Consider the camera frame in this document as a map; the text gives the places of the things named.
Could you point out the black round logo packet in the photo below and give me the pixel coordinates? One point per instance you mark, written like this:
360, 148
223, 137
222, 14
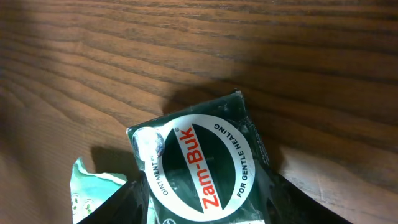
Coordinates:
204, 164

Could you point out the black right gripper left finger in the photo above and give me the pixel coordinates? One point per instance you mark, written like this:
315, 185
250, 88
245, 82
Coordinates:
128, 205

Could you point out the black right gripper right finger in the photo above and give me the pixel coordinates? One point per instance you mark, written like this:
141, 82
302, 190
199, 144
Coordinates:
284, 203

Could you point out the light green candy packet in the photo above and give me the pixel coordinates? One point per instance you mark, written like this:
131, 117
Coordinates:
90, 190

